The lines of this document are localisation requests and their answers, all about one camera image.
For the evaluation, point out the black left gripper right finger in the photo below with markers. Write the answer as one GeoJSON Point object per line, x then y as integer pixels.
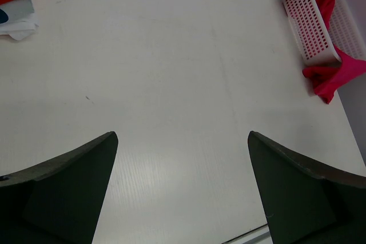
{"type": "Point", "coordinates": [304, 200]}

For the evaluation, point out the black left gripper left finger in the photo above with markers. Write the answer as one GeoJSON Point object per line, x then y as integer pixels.
{"type": "Point", "coordinates": [58, 200]}

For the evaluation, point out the crimson pink t-shirt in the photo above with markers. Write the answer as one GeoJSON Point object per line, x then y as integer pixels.
{"type": "Point", "coordinates": [326, 80]}

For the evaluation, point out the white perforated plastic basket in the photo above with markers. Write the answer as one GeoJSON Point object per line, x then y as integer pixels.
{"type": "Point", "coordinates": [318, 43]}

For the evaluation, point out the folded white t-shirt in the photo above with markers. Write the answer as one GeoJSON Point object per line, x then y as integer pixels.
{"type": "Point", "coordinates": [18, 19]}

